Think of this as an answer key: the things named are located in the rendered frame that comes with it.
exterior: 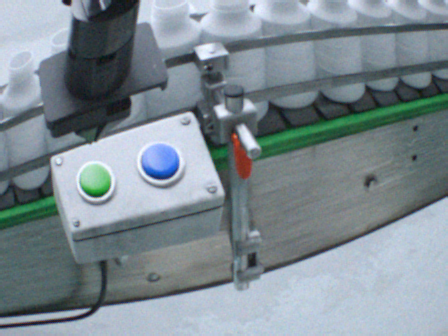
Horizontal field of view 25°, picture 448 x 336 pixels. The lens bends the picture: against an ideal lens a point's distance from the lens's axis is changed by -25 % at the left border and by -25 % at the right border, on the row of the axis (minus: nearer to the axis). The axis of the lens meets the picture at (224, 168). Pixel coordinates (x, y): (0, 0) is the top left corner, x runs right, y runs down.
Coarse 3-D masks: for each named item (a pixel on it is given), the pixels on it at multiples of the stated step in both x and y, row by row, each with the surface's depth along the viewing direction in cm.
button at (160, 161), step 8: (160, 144) 99; (168, 144) 99; (144, 152) 99; (152, 152) 98; (160, 152) 98; (168, 152) 98; (176, 152) 99; (144, 160) 98; (152, 160) 98; (160, 160) 98; (168, 160) 98; (176, 160) 98; (144, 168) 98; (152, 168) 98; (160, 168) 98; (168, 168) 98; (176, 168) 98; (152, 176) 98; (160, 176) 98; (168, 176) 98
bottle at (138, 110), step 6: (132, 96) 111; (138, 96) 112; (144, 96) 114; (132, 102) 112; (138, 102) 113; (144, 102) 114; (132, 108) 112; (138, 108) 113; (144, 108) 115; (132, 114) 113; (138, 114) 114; (144, 114) 115; (126, 120) 113; (132, 120) 113; (138, 120) 114; (120, 126) 113
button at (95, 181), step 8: (88, 168) 97; (96, 168) 97; (104, 168) 97; (80, 176) 97; (88, 176) 97; (96, 176) 97; (104, 176) 97; (80, 184) 97; (88, 184) 96; (96, 184) 96; (104, 184) 97; (88, 192) 96; (96, 192) 96; (104, 192) 97
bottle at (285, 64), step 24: (264, 0) 113; (288, 0) 112; (264, 24) 114; (288, 24) 113; (264, 48) 116; (288, 48) 115; (312, 48) 117; (288, 72) 117; (312, 72) 118; (288, 96) 119; (312, 96) 120
